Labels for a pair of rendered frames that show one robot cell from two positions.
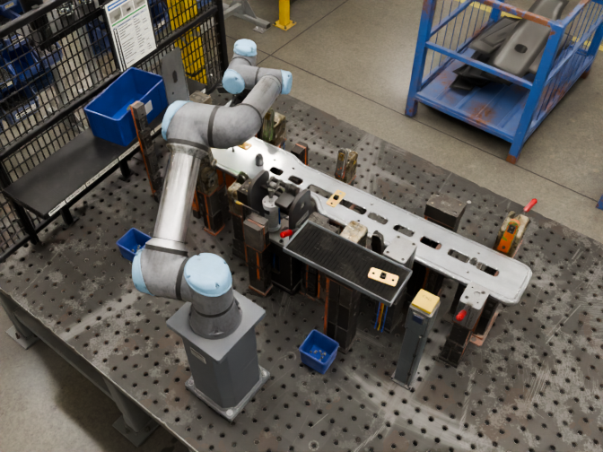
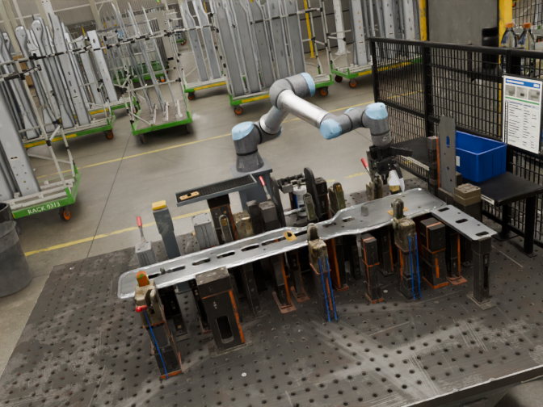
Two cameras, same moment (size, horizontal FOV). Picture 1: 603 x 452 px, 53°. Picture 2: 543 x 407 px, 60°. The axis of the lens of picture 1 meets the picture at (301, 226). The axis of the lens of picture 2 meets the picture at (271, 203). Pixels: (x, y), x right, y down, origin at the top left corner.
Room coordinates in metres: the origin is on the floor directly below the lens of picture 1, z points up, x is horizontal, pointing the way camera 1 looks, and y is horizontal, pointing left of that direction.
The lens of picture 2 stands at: (2.75, -1.35, 1.93)
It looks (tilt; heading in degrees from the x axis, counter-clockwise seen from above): 24 degrees down; 137
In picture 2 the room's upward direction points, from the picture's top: 11 degrees counter-clockwise
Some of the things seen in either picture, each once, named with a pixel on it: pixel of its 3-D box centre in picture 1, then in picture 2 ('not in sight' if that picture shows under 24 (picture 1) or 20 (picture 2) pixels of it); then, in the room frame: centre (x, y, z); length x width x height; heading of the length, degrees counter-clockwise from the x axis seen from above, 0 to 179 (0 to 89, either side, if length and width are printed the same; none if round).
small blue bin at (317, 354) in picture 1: (318, 352); not in sight; (1.05, -0.06, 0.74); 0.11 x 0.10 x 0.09; 57
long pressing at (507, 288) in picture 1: (341, 200); (285, 239); (1.52, -0.15, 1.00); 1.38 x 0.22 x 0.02; 57
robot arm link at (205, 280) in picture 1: (206, 282); (245, 136); (0.96, 0.25, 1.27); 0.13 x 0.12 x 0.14; 77
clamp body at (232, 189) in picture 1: (241, 220); (340, 224); (1.52, 0.22, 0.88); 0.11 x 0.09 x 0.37; 147
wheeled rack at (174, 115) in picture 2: not in sight; (153, 79); (-4.66, 3.41, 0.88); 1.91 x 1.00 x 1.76; 144
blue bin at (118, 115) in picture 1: (128, 106); (466, 155); (1.94, 0.68, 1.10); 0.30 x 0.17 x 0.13; 155
